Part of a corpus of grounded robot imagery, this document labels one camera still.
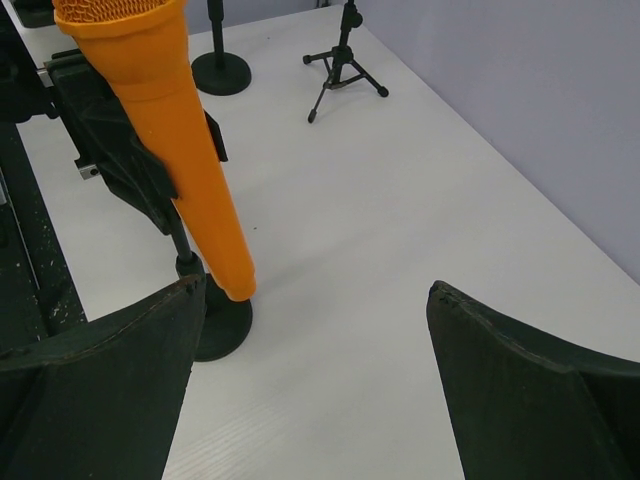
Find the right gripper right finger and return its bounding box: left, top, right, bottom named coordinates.
left=426, top=281, right=639, bottom=479

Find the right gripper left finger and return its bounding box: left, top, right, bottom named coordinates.
left=1, top=275, right=206, bottom=479

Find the black round-base mic stand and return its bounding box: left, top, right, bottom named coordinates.
left=45, top=49, right=253, bottom=362

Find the orange microphone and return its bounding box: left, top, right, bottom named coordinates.
left=53, top=1, right=256, bottom=302

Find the black round-base stand left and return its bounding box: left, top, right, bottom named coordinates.
left=191, top=0, right=252, bottom=96

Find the black front rail base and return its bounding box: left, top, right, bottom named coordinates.
left=1, top=8, right=87, bottom=351

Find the black tripod stand shock mount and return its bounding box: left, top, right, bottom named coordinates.
left=302, top=0, right=389, bottom=124

